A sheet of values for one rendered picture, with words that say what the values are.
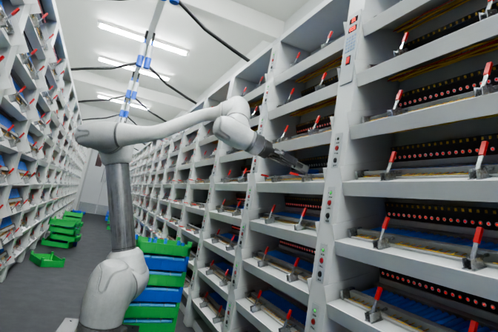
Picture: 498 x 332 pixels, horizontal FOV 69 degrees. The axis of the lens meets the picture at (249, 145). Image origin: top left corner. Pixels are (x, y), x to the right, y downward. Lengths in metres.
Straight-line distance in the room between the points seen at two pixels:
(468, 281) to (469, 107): 0.38
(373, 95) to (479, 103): 0.48
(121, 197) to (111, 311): 0.46
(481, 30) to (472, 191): 0.38
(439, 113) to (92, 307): 1.28
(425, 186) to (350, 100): 0.45
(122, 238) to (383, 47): 1.29
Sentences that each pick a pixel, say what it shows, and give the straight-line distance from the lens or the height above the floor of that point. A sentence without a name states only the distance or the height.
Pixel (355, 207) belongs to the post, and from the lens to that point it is 1.26.
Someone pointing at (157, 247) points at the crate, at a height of 0.51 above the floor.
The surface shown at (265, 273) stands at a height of 0.54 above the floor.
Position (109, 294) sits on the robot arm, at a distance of 1.49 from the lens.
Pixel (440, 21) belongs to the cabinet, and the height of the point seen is 1.51.
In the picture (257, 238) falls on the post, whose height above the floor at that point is 0.66.
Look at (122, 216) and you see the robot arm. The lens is 1.67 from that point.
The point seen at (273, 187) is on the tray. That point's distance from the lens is 1.66.
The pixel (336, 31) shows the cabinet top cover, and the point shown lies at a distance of 1.90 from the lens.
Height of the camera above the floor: 0.78
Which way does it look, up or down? 10 degrees up
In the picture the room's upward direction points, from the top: 10 degrees clockwise
